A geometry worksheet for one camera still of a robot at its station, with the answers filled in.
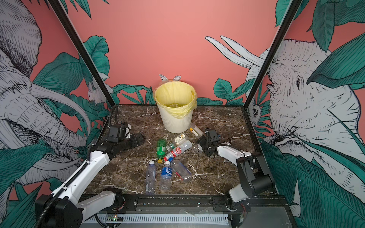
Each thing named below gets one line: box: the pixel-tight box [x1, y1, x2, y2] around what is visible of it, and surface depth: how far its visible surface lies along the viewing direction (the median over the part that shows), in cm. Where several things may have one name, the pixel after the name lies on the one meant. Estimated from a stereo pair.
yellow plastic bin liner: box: [153, 80, 198, 119], surface depth 97 cm
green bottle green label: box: [156, 138, 167, 164], surface depth 90 cm
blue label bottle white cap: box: [160, 160, 173, 191], surface depth 83 cm
